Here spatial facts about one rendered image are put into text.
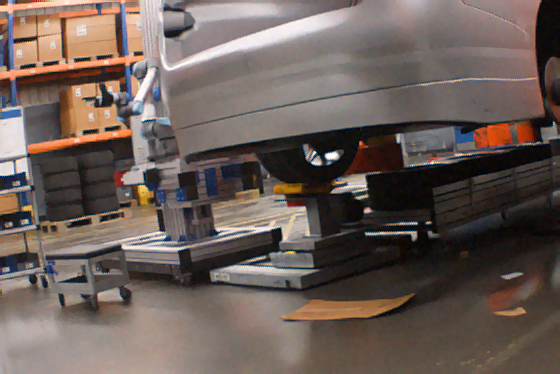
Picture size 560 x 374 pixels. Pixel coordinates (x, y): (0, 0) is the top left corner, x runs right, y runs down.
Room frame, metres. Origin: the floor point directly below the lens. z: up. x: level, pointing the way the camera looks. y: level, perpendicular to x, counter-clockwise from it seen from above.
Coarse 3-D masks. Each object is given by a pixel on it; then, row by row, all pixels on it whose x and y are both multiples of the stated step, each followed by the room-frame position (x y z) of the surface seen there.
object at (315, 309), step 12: (312, 300) 3.63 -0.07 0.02; (384, 300) 3.41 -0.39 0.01; (396, 300) 3.33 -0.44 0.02; (300, 312) 3.46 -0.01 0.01; (312, 312) 3.43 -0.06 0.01; (324, 312) 3.39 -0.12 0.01; (336, 312) 3.36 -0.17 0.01; (348, 312) 3.31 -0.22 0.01; (360, 312) 3.26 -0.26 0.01; (372, 312) 3.23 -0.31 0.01
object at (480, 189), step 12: (516, 168) 5.16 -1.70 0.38; (528, 168) 5.28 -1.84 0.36; (540, 168) 5.41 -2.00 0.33; (552, 168) 5.53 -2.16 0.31; (468, 180) 4.74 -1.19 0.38; (480, 180) 4.83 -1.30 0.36; (504, 180) 5.03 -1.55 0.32; (516, 180) 5.13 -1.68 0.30; (552, 180) 5.52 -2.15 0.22; (432, 192) 4.50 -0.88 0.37; (444, 192) 4.56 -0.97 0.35; (456, 192) 4.64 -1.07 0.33; (468, 192) 4.73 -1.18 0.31; (480, 192) 4.82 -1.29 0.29; (516, 192) 5.12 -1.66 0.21; (432, 204) 4.49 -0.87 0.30; (444, 204) 4.55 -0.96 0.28
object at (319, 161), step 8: (296, 152) 4.26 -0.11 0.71; (304, 152) 4.55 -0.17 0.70; (320, 152) 4.63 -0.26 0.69; (336, 152) 4.55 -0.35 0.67; (344, 152) 4.49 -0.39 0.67; (304, 160) 4.30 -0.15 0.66; (320, 160) 4.58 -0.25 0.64; (328, 160) 4.52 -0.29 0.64; (336, 160) 4.46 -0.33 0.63; (320, 168) 4.36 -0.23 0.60
